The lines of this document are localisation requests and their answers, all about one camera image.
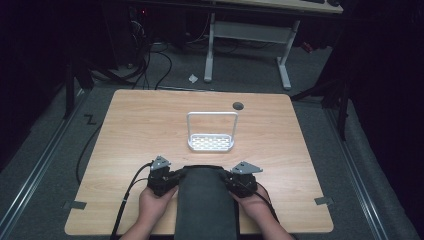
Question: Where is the dark computer tower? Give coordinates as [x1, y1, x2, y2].
[127, 5, 152, 69]

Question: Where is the bundle of black floor cables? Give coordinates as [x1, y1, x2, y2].
[128, 41, 174, 91]

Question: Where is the thin black floor cable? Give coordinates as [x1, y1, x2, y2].
[75, 122, 103, 186]

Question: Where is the right hand-held gripper cable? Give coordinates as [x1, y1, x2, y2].
[243, 184, 299, 240]

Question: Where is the metal floor rail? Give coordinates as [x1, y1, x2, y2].
[0, 89, 88, 236]
[324, 106, 390, 240]

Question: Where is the yellow and grey cloth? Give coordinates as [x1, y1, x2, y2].
[173, 164, 241, 240]

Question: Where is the white wire rack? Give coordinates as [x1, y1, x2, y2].
[186, 111, 240, 153]

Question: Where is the person's left hand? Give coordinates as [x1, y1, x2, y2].
[137, 185, 180, 226]

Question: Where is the black metal stand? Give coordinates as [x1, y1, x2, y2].
[289, 78, 352, 142]
[62, 54, 95, 120]

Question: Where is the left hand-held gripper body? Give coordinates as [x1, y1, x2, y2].
[146, 155, 178, 197]

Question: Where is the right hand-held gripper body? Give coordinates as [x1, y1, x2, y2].
[228, 161, 264, 199]

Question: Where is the person's right hand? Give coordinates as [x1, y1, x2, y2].
[231, 184, 272, 224]

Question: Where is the grey tape strip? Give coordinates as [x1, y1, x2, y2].
[313, 196, 335, 206]
[62, 199, 88, 211]

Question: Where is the hand-held gripper cable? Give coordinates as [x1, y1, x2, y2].
[110, 162, 155, 240]
[243, 184, 299, 240]

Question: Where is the white-legged wooden desk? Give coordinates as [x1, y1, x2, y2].
[202, 0, 345, 91]

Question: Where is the left hand-held gripper cable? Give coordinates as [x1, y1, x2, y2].
[110, 162, 155, 240]

